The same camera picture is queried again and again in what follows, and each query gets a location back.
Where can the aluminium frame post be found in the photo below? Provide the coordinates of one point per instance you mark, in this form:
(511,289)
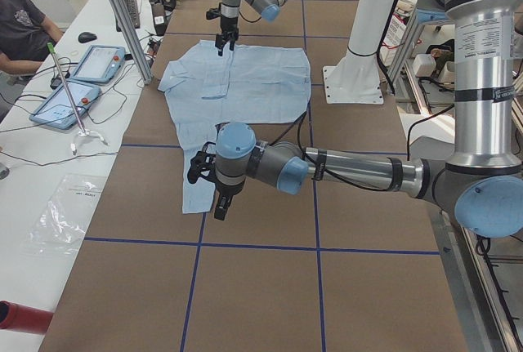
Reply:
(127,28)

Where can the white camera mast base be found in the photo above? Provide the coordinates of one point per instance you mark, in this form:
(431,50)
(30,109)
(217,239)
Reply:
(355,79)

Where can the person in dark shirt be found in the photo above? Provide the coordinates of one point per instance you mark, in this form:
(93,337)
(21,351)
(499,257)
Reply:
(25,33)

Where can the near blue teach pendant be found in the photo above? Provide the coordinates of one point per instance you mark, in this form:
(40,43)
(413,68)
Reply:
(56,111)

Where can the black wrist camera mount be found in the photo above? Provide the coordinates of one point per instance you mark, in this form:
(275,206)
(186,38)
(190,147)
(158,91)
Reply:
(214,12)
(202,166)

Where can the red cylinder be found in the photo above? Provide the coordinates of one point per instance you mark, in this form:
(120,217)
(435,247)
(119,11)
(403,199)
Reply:
(21,318)

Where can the green tipped metal rod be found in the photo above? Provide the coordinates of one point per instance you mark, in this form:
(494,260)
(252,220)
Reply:
(82,130)

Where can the blue teach pendant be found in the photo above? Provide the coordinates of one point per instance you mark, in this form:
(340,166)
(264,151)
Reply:
(99,64)
(56,111)

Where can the light blue button-up shirt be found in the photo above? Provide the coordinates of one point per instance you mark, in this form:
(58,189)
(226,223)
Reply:
(249,84)

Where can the black keyboard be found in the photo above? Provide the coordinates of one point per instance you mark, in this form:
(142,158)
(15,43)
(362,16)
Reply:
(133,11)

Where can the clear plastic bag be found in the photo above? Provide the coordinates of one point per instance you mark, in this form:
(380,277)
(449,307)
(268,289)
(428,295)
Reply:
(62,226)

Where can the far blue teach pendant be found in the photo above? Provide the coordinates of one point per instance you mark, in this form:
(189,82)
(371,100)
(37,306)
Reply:
(99,64)

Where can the black computer mouse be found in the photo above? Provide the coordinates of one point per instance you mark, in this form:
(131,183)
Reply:
(85,37)

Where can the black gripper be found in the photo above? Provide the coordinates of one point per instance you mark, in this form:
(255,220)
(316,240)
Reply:
(228,26)
(226,191)

